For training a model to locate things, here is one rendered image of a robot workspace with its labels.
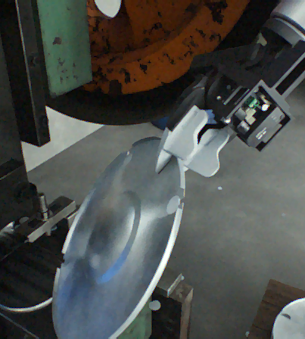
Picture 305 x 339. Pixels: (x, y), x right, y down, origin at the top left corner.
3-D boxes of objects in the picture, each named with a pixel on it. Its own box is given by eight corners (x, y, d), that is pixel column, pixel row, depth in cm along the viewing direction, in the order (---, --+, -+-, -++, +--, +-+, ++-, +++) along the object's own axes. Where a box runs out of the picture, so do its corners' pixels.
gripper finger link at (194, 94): (162, 124, 46) (217, 65, 45) (157, 118, 48) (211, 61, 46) (187, 146, 49) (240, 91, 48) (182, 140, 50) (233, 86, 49)
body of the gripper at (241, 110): (218, 122, 41) (305, 28, 39) (184, 92, 48) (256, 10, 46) (258, 159, 46) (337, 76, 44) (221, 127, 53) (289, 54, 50)
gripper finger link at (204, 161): (176, 197, 47) (231, 135, 45) (157, 171, 52) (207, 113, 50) (194, 208, 49) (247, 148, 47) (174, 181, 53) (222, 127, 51)
